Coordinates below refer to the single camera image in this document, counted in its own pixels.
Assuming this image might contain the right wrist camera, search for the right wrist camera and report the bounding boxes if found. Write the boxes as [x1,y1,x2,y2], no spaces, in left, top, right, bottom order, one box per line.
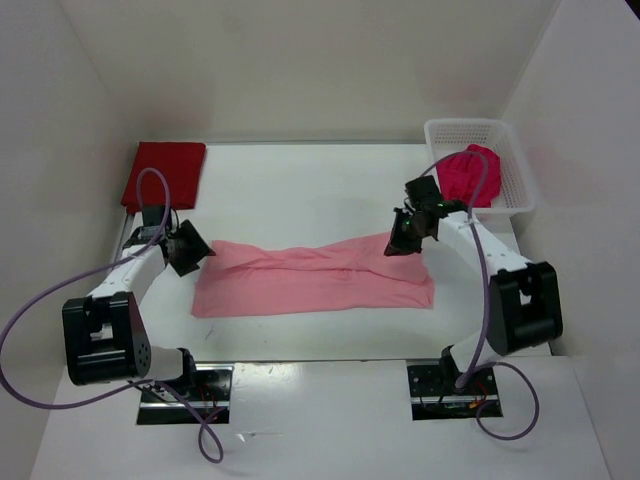
[405,175,443,209]

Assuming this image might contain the dark red t shirt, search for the dark red t shirt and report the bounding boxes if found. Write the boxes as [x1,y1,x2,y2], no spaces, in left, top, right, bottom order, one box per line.
[121,142,206,214]

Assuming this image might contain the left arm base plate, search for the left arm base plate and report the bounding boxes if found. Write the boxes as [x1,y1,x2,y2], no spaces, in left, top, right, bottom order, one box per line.
[136,363,234,426]

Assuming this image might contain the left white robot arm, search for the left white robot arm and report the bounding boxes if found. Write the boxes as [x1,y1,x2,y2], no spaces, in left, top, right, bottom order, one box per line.
[62,220,214,400]

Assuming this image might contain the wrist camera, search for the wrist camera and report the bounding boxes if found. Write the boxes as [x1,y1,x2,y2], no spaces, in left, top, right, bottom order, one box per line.
[141,205,179,238]
[405,175,443,209]

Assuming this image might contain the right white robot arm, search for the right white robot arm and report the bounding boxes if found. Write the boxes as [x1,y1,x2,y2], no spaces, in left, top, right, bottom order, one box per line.
[384,203,564,393]

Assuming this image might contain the white plastic basket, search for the white plastic basket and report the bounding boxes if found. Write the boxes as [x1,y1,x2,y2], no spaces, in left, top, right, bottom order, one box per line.
[423,118,535,217]

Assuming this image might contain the pink t shirt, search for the pink t shirt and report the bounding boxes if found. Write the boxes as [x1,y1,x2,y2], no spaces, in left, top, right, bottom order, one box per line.
[191,233,435,318]

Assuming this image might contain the crimson t shirt in basket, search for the crimson t shirt in basket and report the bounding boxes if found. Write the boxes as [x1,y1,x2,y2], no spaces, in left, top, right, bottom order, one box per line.
[436,144,502,208]

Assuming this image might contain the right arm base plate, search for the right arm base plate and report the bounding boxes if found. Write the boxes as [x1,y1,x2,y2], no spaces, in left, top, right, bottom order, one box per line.
[406,360,503,421]

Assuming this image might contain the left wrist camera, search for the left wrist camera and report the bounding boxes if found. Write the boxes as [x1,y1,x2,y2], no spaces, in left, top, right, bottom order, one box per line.
[141,205,179,238]

